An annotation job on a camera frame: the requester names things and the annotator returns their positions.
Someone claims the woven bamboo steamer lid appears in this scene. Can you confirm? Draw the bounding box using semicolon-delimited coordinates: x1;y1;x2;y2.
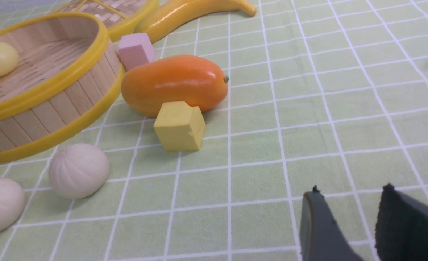
54;0;159;42

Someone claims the yellow toy banana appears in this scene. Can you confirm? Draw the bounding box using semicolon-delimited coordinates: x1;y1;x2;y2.
134;0;257;43

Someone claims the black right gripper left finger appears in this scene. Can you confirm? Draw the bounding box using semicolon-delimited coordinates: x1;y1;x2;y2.
300;186;363;261

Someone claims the orange toy mango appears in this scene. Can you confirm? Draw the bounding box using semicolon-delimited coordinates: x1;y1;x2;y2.
121;54;230;117

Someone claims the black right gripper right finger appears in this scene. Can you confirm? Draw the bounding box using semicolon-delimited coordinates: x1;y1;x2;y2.
375;183;428;261

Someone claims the bamboo steamer tray yellow rim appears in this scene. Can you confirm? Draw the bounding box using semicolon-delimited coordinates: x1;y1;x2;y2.
0;12;125;163

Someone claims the pink foam cube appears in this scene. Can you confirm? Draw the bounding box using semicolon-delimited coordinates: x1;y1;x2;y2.
118;33;156;71

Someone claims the white bun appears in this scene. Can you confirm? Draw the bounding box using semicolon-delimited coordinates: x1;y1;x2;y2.
0;177;25;231
48;143;110;199

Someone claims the yellow foam cube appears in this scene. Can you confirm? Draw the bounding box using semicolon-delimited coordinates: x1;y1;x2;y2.
154;101;206;152

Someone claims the green checkered tablecloth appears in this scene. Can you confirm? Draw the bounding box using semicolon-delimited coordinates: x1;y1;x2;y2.
0;0;428;261

